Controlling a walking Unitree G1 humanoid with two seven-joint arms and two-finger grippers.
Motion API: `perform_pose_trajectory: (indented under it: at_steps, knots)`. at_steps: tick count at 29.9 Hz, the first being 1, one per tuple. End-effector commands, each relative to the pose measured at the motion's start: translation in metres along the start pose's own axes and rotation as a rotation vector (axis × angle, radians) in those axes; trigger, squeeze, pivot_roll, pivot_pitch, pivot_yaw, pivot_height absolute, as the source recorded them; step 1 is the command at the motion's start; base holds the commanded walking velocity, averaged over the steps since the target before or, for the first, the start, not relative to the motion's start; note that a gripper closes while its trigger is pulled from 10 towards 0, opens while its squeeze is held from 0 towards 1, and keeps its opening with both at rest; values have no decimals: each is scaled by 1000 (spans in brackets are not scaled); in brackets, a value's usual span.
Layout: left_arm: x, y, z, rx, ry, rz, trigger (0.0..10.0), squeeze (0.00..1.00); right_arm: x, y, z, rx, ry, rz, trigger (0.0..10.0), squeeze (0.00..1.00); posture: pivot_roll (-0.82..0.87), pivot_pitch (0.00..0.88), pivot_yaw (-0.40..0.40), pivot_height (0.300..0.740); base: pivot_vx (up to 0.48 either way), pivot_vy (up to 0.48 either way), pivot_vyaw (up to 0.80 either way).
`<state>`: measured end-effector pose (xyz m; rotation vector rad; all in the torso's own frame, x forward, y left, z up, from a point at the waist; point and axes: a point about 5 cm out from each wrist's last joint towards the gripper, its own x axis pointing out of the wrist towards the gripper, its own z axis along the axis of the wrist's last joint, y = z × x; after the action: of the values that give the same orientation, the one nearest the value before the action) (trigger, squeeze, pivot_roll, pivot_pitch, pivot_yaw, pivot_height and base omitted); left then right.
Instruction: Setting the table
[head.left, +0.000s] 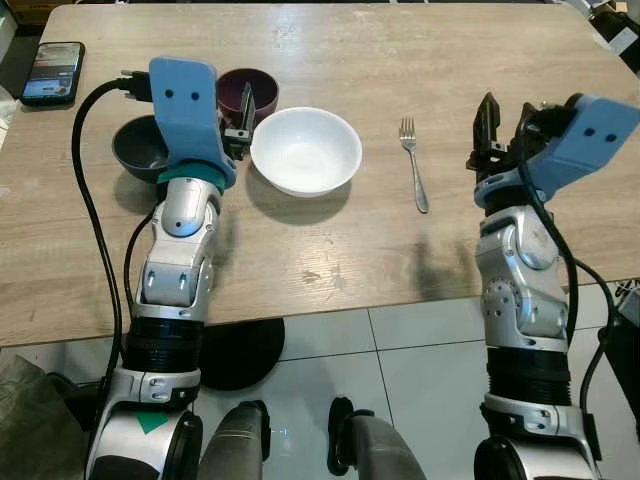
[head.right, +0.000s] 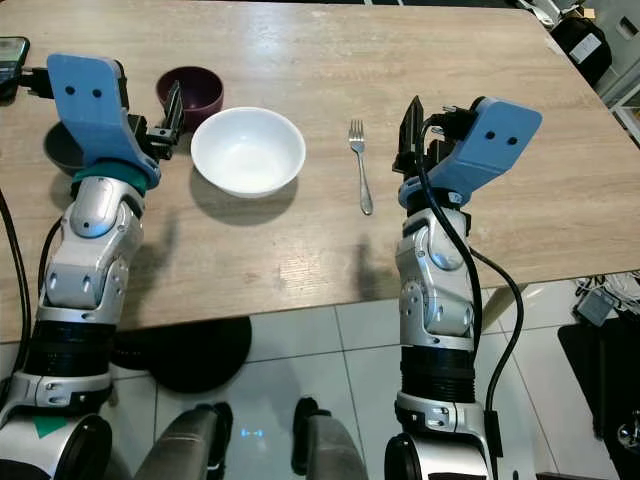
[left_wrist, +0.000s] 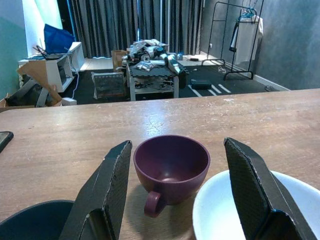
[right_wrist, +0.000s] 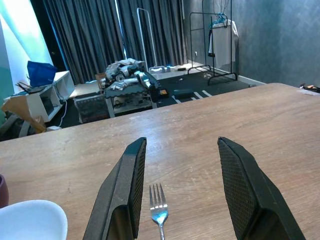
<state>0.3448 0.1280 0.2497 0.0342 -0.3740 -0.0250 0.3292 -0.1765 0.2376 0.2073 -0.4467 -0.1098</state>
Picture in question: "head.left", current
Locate maroon bowl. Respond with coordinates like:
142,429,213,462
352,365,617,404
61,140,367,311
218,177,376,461
216,68,281,123

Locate white bowl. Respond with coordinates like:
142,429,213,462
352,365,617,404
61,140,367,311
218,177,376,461
250,107,364,198

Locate silver metal fork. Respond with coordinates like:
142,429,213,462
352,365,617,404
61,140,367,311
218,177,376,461
399,117,431,215

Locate dark grey bowl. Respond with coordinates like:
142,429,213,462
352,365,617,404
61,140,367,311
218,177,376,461
111,115,173,185

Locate black bag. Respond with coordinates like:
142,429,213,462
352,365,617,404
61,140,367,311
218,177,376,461
583,0,640,73

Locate black smartphone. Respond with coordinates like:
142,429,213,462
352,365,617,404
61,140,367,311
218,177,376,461
20,41,87,108

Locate black round table base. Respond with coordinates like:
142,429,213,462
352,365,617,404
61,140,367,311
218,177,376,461
198,318,287,392

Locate grey left robot leg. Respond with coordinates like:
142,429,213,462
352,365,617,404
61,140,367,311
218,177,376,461
198,400,273,480

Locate grey robot leg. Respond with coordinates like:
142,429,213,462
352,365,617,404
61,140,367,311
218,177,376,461
198,400,273,480
328,397,443,480

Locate grey right robot leg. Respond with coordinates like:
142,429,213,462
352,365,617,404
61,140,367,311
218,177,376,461
328,397,443,480

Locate olive green bag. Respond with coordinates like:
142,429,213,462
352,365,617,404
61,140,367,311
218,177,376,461
0,355,89,480

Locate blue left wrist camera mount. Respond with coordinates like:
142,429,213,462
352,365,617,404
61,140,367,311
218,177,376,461
148,57,239,189

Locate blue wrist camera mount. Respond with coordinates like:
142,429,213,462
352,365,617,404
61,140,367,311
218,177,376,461
148,57,239,189
520,93,640,204

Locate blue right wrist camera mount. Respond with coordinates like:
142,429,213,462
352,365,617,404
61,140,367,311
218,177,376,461
520,93,640,204

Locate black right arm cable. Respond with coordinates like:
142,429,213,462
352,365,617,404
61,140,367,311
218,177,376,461
515,120,619,441

